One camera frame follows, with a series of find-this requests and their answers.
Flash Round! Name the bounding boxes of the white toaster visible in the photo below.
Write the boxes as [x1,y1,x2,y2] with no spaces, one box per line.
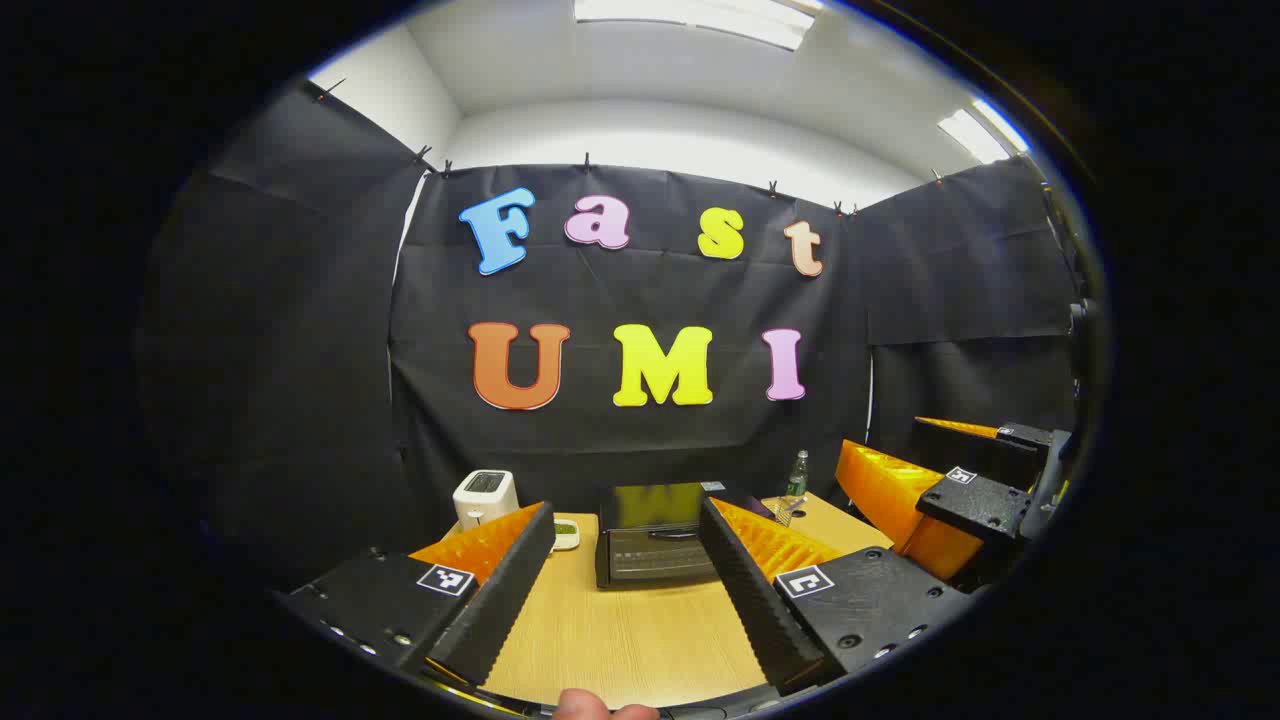
[453,469,520,530]

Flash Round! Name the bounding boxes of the black backdrop cloth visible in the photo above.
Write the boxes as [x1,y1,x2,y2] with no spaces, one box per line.
[135,80,1081,591]

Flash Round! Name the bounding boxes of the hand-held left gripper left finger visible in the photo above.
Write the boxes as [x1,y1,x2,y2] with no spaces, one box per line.
[280,500,557,689]

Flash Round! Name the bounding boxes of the small ceiling light panel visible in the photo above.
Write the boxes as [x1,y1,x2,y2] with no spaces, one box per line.
[938,98,1031,164]

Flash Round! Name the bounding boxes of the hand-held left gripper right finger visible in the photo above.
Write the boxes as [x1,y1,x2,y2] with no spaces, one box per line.
[698,497,973,697]

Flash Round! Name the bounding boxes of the long ceiling light panel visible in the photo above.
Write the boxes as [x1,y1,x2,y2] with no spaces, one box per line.
[573,0,816,51]

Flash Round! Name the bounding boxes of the black electric oven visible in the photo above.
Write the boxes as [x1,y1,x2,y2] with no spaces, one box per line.
[595,481,771,591]

